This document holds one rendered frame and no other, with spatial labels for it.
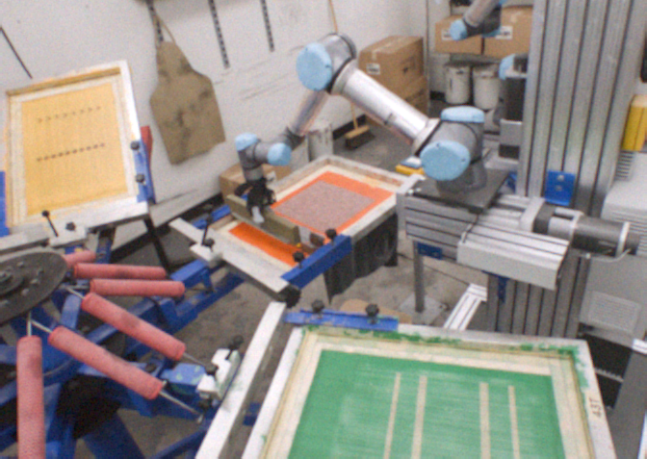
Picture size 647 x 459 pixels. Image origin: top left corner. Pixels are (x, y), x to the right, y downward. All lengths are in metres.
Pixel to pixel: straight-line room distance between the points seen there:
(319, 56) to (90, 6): 2.43
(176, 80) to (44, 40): 0.87
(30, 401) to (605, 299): 1.59
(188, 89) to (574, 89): 2.87
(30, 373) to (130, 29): 2.70
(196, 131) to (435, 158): 2.82
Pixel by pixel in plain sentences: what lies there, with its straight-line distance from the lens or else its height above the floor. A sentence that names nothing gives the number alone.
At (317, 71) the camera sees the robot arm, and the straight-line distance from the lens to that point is 1.29.
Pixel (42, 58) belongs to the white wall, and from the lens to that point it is 3.44.
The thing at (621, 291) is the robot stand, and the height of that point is 0.94.
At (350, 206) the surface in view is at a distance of 1.98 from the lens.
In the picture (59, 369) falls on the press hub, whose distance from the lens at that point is 1.54.
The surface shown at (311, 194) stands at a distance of 2.11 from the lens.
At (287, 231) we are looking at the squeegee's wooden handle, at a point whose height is 1.08.
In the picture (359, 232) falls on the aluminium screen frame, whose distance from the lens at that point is 1.77.
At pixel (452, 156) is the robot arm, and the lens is 1.24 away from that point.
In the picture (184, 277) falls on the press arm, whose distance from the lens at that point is 1.67.
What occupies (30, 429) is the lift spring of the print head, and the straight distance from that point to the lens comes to 1.30.
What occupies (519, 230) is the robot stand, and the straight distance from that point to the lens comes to 1.44.
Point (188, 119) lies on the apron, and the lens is 3.82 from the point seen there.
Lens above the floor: 2.00
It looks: 33 degrees down
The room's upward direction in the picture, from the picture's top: 10 degrees counter-clockwise
